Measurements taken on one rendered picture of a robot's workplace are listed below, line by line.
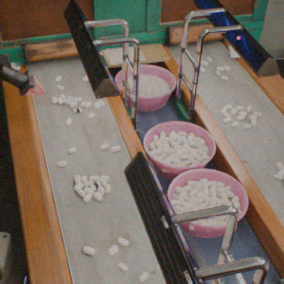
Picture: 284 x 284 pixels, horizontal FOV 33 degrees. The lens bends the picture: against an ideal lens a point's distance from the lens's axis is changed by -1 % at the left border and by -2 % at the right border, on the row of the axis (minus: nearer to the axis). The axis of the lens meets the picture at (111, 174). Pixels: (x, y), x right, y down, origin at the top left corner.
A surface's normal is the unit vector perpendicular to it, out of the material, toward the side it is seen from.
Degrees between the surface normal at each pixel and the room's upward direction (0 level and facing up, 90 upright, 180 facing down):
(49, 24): 90
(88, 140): 0
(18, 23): 90
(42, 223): 0
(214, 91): 0
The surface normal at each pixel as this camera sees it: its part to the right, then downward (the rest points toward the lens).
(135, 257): 0.00, -0.73
